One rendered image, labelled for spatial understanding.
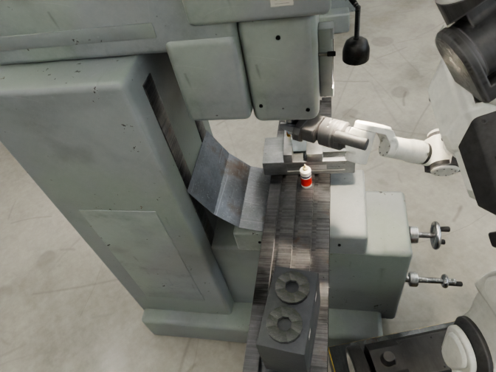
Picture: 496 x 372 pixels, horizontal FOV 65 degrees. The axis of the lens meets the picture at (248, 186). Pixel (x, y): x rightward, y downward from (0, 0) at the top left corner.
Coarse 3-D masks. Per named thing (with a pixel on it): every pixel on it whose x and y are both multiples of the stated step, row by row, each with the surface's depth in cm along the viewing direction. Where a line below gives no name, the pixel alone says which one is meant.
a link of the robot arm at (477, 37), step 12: (468, 0) 49; (480, 0) 48; (492, 0) 51; (444, 12) 52; (456, 12) 51; (468, 12) 50; (480, 12) 52; (492, 12) 52; (456, 24) 55; (468, 24) 53; (480, 24) 52; (492, 24) 52; (468, 36) 53; (480, 36) 52; (492, 36) 52; (480, 48) 52; (492, 48) 52; (492, 60) 53; (492, 72) 55
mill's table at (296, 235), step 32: (288, 192) 149; (320, 192) 147; (288, 224) 139; (320, 224) 137; (288, 256) 131; (320, 256) 129; (256, 288) 125; (320, 288) 122; (256, 320) 118; (320, 320) 115; (256, 352) 112; (320, 352) 109
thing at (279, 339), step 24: (288, 288) 103; (312, 288) 102; (264, 312) 100; (288, 312) 97; (312, 312) 99; (264, 336) 96; (288, 336) 94; (312, 336) 105; (264, 360) 103; (288, 360) 97
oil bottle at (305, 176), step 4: (300, 168) 145; (304, 168) 143; (308, 168) 143; (300, 172) 144; (304, 172) 143; (308, 172) 143; (300, 176) 146; (304, 176) 144; (308, 176) 144; (304, 180) 146; (308, 180) 146; (304, 184) 147; (308, 184) 147
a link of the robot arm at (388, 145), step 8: (360, 120) 114; (360, 128) 112; (368, 128) 111; (376, 128) 112; (384, 128) 112; (384, 136) 115; (392, 136) 113; (384, 144) 118; (392, 144) 114; (384, 152) 117; (392, 152) 115
